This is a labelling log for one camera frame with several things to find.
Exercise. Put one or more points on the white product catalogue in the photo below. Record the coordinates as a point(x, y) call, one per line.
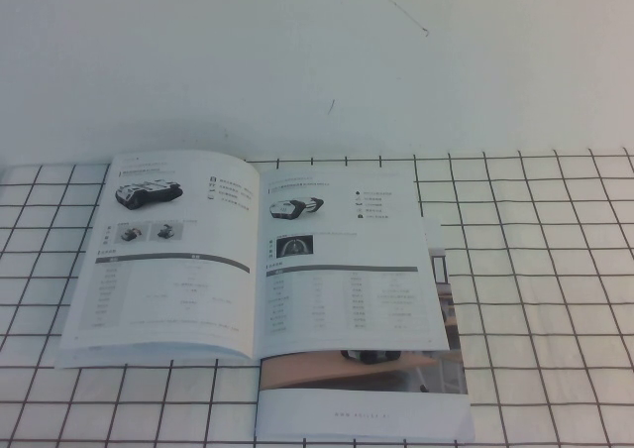
point(173, 309)

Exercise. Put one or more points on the white cloth with black grid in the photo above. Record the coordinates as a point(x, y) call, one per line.
point(520, 393)

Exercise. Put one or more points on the closed brochure with photo cover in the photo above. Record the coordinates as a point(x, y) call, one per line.
point(356, 413)

